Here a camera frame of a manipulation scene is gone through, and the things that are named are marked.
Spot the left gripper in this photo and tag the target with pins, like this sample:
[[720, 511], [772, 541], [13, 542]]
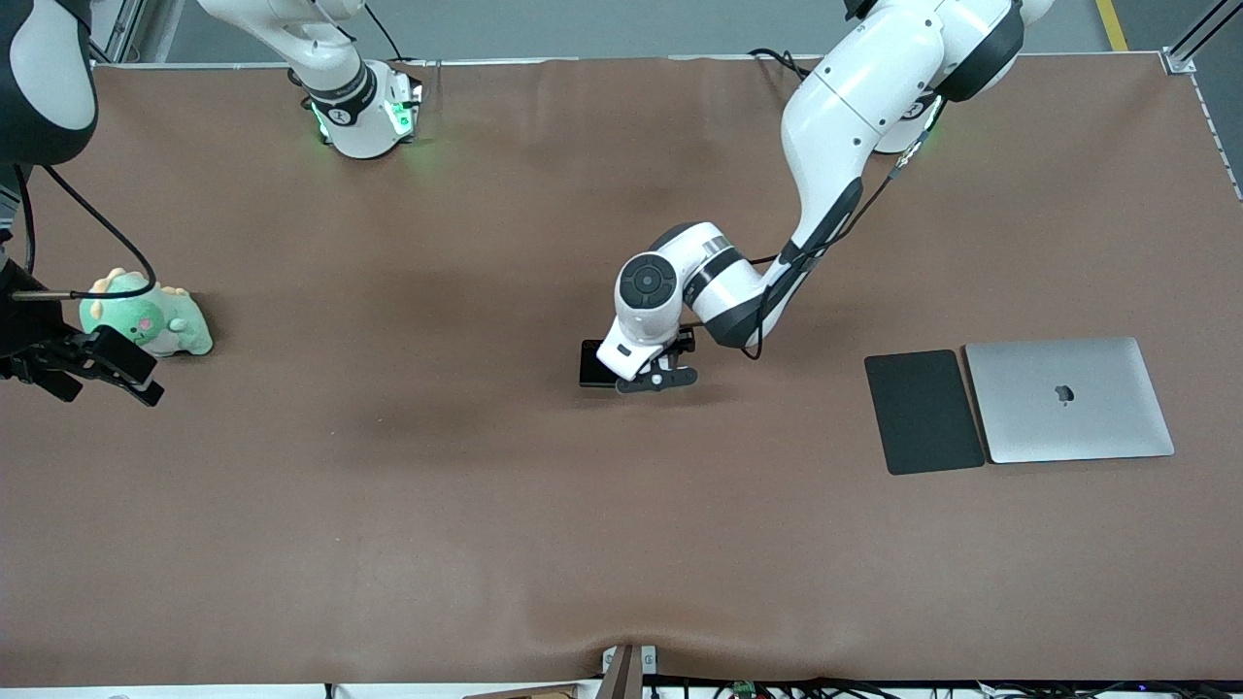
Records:
[[686, 341]]

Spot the black square phone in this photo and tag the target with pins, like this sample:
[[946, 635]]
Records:
[[588, 369]]

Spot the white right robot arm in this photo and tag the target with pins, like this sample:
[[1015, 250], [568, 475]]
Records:
[[354, 121]]

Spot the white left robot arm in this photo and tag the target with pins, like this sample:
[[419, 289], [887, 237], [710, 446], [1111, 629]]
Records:
[[845, 107]]

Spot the black mouse pad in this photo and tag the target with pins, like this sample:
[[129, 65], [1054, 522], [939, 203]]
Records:
[[923, 413]]

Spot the green dinosaur plush toy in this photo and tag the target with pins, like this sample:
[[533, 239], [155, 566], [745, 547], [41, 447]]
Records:
[[177, 325]]

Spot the brown table cover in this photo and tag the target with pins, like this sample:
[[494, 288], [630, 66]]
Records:
[[486, 534]]

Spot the silver laptop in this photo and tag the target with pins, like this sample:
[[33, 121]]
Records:
[[1068, 427]]

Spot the aluminium frame profile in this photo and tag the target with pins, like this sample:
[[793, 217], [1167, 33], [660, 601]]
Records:
[[121, 29], [1204, 34]]

